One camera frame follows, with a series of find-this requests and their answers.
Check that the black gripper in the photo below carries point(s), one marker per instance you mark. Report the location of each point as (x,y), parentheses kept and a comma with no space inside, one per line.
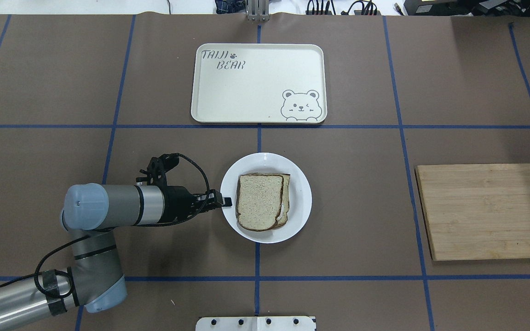
(177,204)

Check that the bread slice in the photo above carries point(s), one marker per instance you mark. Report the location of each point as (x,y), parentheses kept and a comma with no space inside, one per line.
(282,218)
(259,200)

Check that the white round plate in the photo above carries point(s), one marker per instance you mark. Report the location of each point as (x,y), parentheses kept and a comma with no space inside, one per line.
(300,197)

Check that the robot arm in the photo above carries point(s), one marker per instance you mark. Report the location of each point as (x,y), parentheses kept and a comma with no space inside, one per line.
(96,280)

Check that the cream bear serving tray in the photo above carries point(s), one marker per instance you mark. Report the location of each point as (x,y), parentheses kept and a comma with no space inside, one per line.
(259,83)

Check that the wooden cutting board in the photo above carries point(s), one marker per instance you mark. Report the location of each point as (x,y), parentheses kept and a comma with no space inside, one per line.
(476,211)

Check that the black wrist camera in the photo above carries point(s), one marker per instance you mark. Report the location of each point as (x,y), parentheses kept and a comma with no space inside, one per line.
(156,172)

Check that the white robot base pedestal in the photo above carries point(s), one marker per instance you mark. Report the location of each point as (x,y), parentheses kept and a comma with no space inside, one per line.
(257,323)

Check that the aluminium frame post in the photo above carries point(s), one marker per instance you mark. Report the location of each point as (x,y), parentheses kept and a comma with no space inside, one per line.
(257,11)

